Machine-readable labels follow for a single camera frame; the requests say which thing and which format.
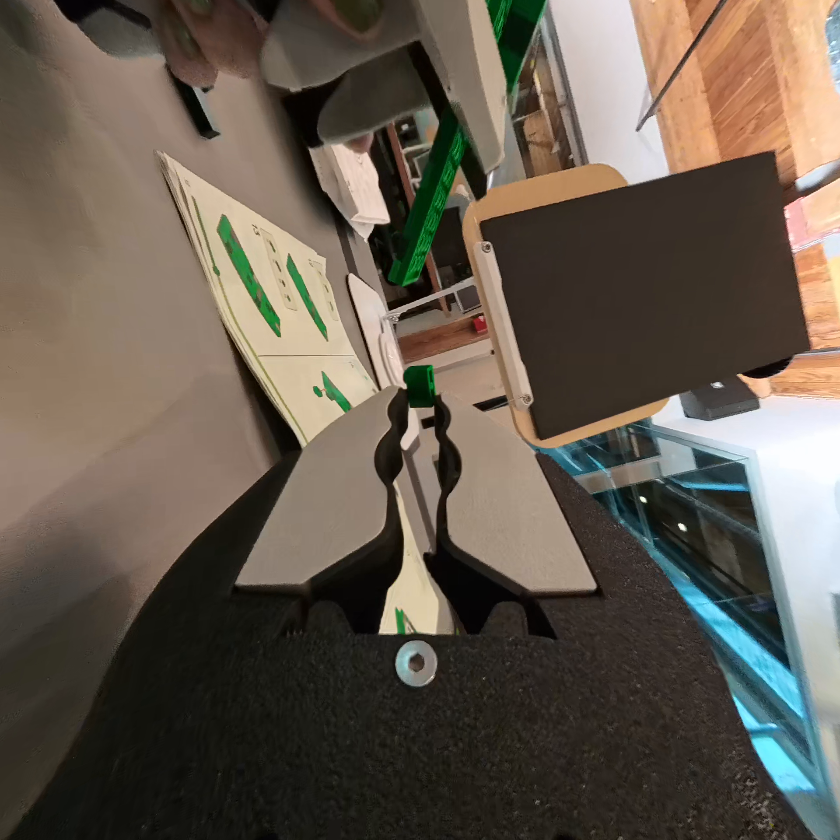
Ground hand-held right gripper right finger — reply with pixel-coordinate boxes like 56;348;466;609
423;392;599;634

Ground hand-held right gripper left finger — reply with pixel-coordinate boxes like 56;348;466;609
234;386;411;634

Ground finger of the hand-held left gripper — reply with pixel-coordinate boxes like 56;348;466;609
407;0;511;198

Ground long green brick plate assembly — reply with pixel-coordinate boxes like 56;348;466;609
387;0;549;287

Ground small green brick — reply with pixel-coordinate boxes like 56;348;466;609
403;365;437;408

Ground person's left hand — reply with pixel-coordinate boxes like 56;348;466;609
157;0;387;88

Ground crumpled white paper bags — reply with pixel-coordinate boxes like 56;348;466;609
308;141;392;242

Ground building instruction booklet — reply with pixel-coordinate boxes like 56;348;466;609
155;151;460;634

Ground small black box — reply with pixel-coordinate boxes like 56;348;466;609
679;377;763;422

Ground black board with wooden frame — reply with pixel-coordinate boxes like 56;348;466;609
462;151;812;442

